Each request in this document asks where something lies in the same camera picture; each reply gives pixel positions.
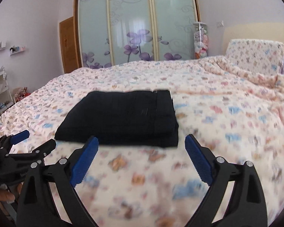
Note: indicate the brown wooden door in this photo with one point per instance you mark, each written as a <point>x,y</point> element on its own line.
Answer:
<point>67,45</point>

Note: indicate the person's left hand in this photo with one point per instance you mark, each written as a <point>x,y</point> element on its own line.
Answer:
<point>6,195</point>

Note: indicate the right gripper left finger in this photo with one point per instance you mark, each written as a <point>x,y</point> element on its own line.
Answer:
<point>36,204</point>

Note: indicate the white wall socket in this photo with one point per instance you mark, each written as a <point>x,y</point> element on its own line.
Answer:
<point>220,24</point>

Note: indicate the white wire shelf rack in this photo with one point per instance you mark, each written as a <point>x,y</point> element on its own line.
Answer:
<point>6,100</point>

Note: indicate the clear tube of plush toys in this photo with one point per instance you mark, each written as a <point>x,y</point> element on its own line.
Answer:
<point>200,40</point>

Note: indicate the black pants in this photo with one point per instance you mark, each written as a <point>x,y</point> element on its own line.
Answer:
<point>123,118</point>

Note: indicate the floral pillow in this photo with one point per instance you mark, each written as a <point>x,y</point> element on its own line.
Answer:
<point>257,56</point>

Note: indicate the beige headboard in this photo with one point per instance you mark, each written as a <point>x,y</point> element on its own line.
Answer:
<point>259,31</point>

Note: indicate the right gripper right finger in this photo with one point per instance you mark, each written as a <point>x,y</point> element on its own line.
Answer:
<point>246,206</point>

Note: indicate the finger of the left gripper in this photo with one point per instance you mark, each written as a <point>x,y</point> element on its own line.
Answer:
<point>19,137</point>
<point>43,150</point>

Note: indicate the frosted glass sliding wardrobe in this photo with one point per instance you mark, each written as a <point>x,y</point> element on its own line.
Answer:
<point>114,32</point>

